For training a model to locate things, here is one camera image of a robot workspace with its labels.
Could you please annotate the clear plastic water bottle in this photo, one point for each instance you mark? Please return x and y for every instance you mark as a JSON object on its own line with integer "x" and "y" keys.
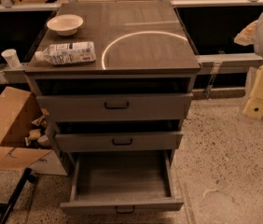
{"x": 68, "y": 53}

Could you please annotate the grey middle drawer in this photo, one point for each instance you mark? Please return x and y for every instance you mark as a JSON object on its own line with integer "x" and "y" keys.
{"x": 92, "y": 142}

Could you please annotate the grey top drawer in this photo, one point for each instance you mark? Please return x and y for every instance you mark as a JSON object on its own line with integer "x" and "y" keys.
{"x": 115, "y": 107}

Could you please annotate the grey drawer cabinet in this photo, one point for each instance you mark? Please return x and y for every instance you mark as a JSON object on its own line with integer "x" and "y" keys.
{"x": 140, "y": 47}

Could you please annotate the grey open bottom drawer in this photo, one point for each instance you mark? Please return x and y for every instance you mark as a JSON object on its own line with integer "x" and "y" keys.
{"x": 122, "y": 183}

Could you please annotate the white ceramic bowl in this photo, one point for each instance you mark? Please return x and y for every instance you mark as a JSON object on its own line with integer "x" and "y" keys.
{"x": 65, "y": 25}

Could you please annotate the open cardboard box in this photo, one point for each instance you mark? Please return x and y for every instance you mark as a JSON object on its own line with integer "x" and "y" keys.
{"x": 18, "y": 109}

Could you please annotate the white paper cup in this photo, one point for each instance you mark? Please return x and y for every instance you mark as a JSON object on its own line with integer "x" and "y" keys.
{"x": 11, "y": 57}

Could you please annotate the black metal stand leg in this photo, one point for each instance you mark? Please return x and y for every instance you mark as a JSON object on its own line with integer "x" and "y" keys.
{"x": 6, "y": 208}

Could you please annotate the grey metal shelf rail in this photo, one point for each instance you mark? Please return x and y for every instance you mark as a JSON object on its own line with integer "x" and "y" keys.
{"x": 228, "y": 63}

